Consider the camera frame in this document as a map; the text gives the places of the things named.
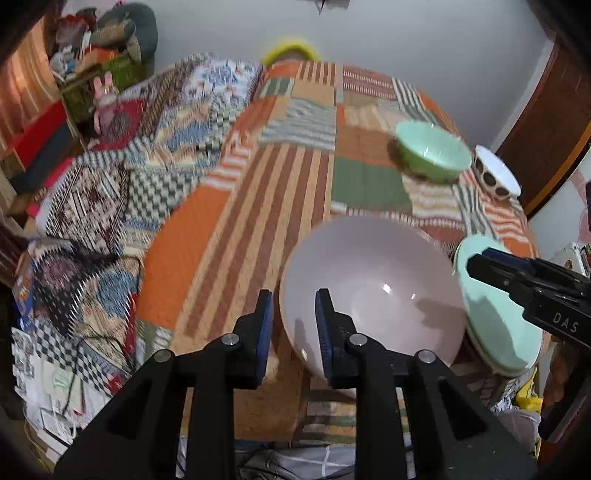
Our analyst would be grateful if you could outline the brown wooden wardrobe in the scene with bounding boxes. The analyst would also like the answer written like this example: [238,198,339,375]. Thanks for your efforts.
[497,41,590,216]

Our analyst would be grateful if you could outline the grey plush toy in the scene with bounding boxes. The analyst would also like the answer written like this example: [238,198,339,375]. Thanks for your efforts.
[90,2,158,63]

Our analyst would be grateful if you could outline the patterned geometric quilt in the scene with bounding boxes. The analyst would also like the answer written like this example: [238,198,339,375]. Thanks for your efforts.
[8,51,264,462]

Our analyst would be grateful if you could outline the mint green bowl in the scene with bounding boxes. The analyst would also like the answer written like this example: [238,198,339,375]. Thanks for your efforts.
[394,120,473,183]

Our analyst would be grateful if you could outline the person's right hand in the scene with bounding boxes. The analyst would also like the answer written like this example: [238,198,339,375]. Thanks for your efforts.
[542,337,572,417]

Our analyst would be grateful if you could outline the mint green plate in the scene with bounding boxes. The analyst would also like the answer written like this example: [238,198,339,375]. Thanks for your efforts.
[454,234,544,377]

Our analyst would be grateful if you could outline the orange brown curtain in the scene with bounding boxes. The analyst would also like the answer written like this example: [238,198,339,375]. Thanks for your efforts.
[0,18,59,153]

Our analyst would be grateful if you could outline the pink beige bowl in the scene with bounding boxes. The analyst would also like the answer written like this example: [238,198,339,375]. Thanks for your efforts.
[280,216,467,377]

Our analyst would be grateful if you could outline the green gift bag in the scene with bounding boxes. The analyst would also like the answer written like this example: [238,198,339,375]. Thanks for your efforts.
[60,53,154,123]

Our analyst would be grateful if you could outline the orange patchwork striped blanket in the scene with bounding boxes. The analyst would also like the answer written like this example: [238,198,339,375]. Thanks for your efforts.
[137,61,535,353]

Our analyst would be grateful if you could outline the yellow cloth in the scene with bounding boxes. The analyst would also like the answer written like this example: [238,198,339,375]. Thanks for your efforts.
[515,368,543,414]

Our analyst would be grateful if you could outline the red box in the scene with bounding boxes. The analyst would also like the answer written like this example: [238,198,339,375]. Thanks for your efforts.
[8,100,67,167]

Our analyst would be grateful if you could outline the pink rabbit toy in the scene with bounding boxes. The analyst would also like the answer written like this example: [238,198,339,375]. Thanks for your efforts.
[93,71,119,134]

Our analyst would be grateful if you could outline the yellow foam arch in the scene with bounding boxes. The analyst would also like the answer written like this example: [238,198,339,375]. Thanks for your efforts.
[260,38,321,67]

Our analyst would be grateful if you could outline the white bowl brown dots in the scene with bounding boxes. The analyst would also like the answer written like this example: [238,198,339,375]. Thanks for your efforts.
[472,145,522,201]

